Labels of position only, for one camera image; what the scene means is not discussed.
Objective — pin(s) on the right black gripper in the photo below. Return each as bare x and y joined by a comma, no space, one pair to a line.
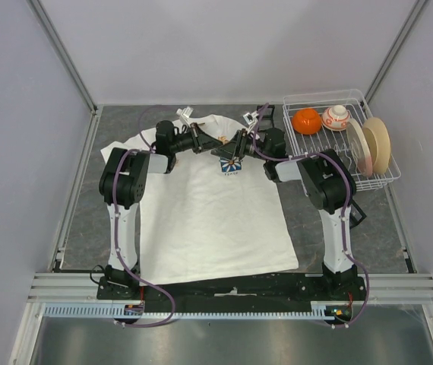
235,148

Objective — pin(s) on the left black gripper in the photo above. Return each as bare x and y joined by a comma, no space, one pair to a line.
201,141

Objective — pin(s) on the red orange brooch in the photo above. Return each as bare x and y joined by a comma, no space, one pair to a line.
223,139

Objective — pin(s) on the white t-shirt with flower print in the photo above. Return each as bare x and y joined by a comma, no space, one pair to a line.
210,219

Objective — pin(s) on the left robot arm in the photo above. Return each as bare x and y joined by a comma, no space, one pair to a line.
122,186

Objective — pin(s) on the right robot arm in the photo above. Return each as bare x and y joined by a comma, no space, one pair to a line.
329,187

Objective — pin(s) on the black square box far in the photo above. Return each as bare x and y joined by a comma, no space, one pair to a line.
267,120

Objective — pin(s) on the white bowl orange circles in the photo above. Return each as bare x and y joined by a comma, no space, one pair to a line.
335,118

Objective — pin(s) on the white plate pink rim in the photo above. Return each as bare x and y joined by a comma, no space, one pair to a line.
358,146

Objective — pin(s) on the beige plate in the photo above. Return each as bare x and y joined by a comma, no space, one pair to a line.
378,139

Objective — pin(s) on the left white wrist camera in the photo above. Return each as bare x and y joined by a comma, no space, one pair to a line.
184,115

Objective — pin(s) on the white wire dish rack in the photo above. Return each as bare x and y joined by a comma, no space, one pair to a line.
356,104

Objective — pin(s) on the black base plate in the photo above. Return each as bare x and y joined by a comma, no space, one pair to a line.
158,298

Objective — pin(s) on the light blue cable duct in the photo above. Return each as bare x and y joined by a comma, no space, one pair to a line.
138,311

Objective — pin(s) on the aluminium frame rail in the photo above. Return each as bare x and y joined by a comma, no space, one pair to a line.
380,288

